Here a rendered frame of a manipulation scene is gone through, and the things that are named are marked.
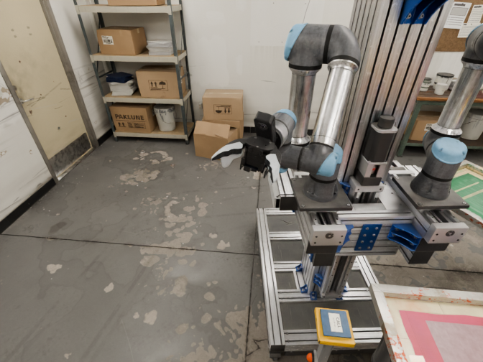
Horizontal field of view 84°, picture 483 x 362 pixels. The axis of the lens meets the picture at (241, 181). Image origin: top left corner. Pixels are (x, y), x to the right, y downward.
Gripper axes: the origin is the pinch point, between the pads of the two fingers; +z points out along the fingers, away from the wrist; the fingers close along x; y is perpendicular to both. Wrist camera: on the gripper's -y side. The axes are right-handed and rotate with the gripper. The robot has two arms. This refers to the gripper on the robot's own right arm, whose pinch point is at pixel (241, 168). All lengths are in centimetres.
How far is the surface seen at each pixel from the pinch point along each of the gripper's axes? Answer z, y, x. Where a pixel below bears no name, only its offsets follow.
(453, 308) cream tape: -43, 62, -83
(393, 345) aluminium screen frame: -16, 61, -59
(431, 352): -21, 63, -73
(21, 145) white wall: -91, 143, 283
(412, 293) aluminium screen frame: -40, 60, -67
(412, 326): -28, 64, -68
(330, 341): -10, 68, -41
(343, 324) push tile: -17, 65, -44
